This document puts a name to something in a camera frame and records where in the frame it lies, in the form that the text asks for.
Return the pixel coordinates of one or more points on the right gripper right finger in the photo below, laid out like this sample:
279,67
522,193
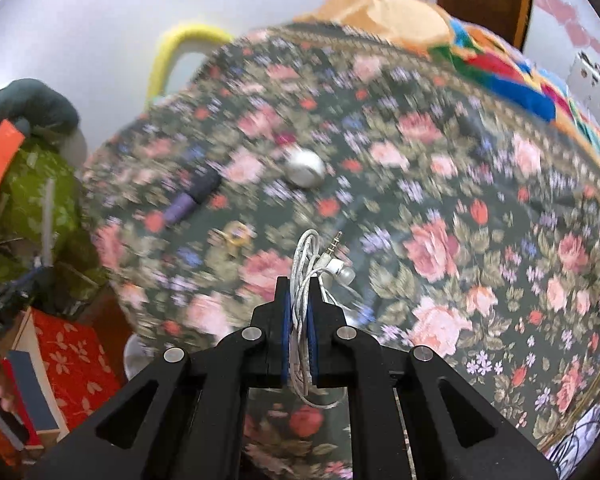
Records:
412,416

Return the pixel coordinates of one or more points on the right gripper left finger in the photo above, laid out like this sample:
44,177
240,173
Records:
182,416

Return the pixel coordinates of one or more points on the purple black lipstick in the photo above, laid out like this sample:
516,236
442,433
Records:
205,182

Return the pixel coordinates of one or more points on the white tape roll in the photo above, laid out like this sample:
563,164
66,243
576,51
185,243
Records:
304,168

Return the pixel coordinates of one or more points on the green leaf-pattern bag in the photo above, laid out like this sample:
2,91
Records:
40,215

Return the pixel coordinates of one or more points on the red floral box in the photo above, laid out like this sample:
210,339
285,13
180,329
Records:
60,374

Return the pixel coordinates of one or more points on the dark floral bedspread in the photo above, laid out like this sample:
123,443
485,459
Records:
471,226

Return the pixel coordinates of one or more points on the dark grey cushion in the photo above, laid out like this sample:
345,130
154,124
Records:
29,104

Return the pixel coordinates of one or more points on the yellow foam tube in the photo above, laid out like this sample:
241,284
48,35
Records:
181,39

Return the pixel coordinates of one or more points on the white appliance box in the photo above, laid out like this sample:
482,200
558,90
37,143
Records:
584,83

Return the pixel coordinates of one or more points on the orange colourful blanket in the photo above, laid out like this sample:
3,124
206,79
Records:
472,51

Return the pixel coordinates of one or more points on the gold ring ornament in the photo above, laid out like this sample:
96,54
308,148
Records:
236,234

